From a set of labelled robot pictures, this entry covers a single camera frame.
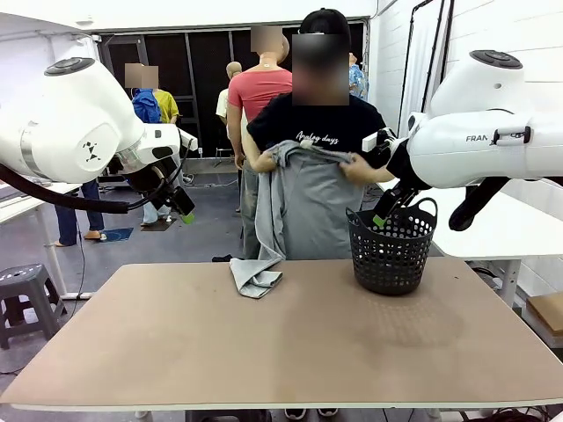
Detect person right forearm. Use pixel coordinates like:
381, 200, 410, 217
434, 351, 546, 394
244, 134, 265, 173

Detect grey plastic stool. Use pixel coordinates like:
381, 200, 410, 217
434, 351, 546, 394
0, 263, 69, 351

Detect large white table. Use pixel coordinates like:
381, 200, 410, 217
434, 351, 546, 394
377, 178, 563, 309

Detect person right hand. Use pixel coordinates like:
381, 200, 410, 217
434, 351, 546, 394
256, 149, 283, 174

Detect black perforated laundry basket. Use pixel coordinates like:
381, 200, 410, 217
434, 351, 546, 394
345, 197, 439, 295

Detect person left forearm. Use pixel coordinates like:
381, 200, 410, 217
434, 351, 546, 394
368, 165, 398, 184

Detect blue floor mat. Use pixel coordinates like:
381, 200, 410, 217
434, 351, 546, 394
104, 227, 134, 243

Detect white diffuser panel black frame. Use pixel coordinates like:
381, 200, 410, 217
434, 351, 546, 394
398, 0, 457, 138

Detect figure in yellow shirt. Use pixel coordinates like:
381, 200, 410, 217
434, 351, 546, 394
151, 65, 182, 226

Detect brown cardboard box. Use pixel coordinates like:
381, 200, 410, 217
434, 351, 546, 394
525, 292, 563, 348

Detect person in black T-shirt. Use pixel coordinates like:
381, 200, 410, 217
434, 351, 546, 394
245, 25, 389, 177

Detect mannequin in red shirt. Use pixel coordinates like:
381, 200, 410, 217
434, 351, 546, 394
226, 25, 294, 171

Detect person left hand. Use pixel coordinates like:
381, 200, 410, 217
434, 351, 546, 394
340, 154, 376, 183

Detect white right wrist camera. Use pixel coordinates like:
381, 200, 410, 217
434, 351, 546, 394
362, 130, 392, 153

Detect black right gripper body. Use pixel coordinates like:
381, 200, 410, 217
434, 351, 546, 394
367, 127, 435, 195

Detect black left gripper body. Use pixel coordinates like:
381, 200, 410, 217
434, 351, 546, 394
125, 156, 185, 211

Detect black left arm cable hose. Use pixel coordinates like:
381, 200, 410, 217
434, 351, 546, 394
0, 131, 197, 215

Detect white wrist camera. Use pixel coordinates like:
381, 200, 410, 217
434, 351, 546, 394
177, 127, 200, 149
362, 130, 392, 153

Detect grey training pants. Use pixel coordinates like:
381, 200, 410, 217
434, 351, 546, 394
228, 139, 366, 301

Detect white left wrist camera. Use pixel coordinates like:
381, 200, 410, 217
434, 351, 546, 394
177, 127, 200, 149

